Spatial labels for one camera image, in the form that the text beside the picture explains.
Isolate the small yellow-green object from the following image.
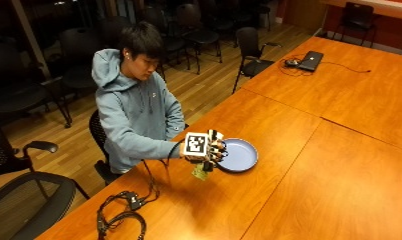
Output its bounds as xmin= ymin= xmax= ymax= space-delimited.
xmin=191 ymin=162 xmax=212 ymax=182

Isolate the black office chair with armrests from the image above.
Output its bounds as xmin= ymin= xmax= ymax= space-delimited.
xmin=231 ymin=26 xmax=284 ymax=95

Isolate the blue round plate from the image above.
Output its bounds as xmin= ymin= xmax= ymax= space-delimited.
xmin=216 ymin=137 xmax=260 ymax=174

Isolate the black mesh office chair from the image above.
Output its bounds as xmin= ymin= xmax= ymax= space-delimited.
xmin=88 ymin=109 xmax=124 ymax=186
xmin=0 ymin=171 xmax=92 ymax=240
xmin=0 ymin=123 xmax=60 ymax=181

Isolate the white countertop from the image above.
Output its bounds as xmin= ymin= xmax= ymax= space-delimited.
xmin=320 ymin=0 xmax=402 ymax=23

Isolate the black cable adapter box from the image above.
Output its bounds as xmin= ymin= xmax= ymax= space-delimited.
xmin=123 ymin=191 xmax=148 ymax=211

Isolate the the person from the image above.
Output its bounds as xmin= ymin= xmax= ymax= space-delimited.
xmin=91 ymin=21 xmax=188 ymax=175

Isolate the thin black laptop cable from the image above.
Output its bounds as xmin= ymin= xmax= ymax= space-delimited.
xmin=277 ymin=54 xmax=373 ymax=78

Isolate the white marker cube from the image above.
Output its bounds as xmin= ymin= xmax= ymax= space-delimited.
xmin=183 ymin=131 xmax=212 ymax=157

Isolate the black laptop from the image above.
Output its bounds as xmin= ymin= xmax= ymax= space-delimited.
xmin=296 ymin=50 xmax=327 ymax=73

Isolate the row of dark chairs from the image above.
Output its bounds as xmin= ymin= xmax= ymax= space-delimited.
xmin=0 ymin=0 xmax=273 ymax=130

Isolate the black glove cable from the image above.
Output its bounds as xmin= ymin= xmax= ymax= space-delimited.
xmin=96 ymin=139 xmax=185 ymax=240

